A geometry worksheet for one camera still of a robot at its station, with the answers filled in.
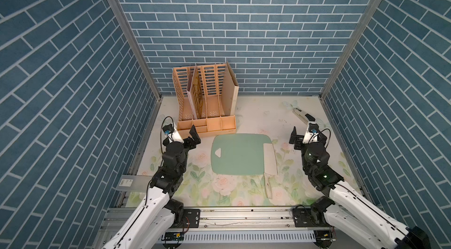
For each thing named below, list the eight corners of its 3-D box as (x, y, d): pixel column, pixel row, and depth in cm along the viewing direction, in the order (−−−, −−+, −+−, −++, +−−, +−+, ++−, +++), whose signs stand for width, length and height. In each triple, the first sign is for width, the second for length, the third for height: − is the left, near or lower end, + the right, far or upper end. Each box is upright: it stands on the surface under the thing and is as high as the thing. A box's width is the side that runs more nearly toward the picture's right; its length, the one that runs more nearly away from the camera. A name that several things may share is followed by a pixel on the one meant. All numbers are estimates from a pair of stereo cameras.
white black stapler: (309, 127, 108) (312, 122, 104) (291, 113, 115) (293, 108, 111) (313, 123, 109) (316, 118, 106) (295, 110, 116) (297, 105, 112)
